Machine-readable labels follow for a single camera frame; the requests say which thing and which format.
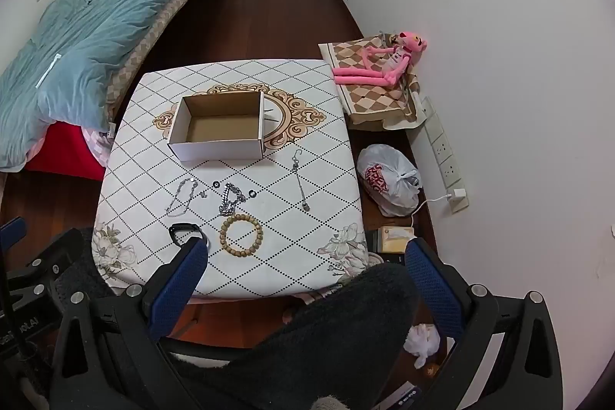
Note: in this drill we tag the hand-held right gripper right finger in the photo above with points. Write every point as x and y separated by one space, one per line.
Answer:
432 290

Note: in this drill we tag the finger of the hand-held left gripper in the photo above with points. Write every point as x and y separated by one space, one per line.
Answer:
12 231
45 258

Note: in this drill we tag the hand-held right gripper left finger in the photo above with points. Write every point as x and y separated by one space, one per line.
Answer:
178 287

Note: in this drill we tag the black smart band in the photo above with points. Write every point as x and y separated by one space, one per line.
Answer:
174 233

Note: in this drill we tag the small silver earring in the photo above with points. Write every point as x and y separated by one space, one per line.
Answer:
204 194

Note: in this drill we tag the white cardboard box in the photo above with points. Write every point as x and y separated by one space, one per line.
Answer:
216 136

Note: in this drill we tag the crumpled white tissue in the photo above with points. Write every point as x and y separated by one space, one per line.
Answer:
423 340

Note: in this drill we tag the yellow tissue box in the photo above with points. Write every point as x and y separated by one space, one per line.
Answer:
394 239

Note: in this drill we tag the red bed sheet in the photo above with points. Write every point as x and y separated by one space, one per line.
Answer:
67 150

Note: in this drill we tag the white charger plug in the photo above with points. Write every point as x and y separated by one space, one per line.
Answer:
456 195

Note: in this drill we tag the dark printed box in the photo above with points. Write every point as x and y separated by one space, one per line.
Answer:
403 398

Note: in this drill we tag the white plastic bag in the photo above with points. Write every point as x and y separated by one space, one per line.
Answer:
384 179

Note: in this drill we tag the pink checkered sheet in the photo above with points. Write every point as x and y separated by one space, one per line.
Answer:
98 146

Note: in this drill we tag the diamond patterned tablecloth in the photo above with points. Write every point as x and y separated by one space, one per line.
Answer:
298 246

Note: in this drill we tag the brown checkered mat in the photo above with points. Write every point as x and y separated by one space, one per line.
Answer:
370 102

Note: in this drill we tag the light blue duvet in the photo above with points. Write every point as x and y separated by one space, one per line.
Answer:
91 35

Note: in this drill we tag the pink panther plush toy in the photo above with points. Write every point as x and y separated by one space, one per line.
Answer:
379 76

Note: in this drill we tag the beige patterned mattress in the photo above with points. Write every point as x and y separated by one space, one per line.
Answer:
144 49

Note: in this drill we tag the white wall power strip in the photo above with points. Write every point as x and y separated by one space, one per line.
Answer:
444 150

